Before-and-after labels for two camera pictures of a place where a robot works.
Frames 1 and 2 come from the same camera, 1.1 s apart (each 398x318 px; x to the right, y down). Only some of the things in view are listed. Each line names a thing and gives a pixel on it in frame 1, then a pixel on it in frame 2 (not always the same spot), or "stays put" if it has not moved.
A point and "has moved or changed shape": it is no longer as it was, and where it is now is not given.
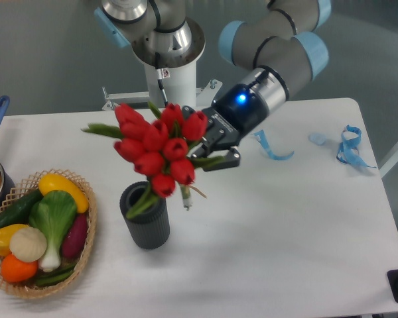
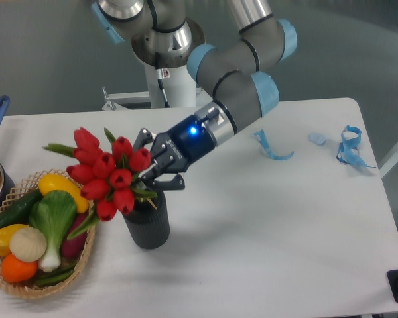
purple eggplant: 73,240 stays put
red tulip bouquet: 162,148 has moved or changed shape
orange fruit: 16,270 stays put
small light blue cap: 318,138 stays put
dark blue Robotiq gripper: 235,112 to 182,148
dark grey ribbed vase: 150,229 stays put
